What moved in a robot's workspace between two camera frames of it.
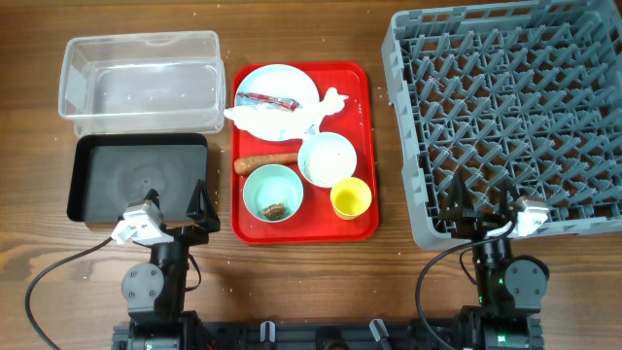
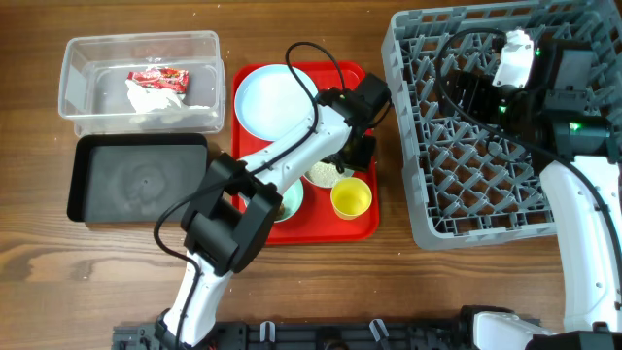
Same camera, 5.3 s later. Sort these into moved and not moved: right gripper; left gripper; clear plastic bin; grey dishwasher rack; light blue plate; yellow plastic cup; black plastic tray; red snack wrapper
Moved: red snack wrapper; right gripper; left gripper
Not moved: grey dishwasher rack; clear plastic bin; light blue plate; yellow plastic cup; black plastic tray
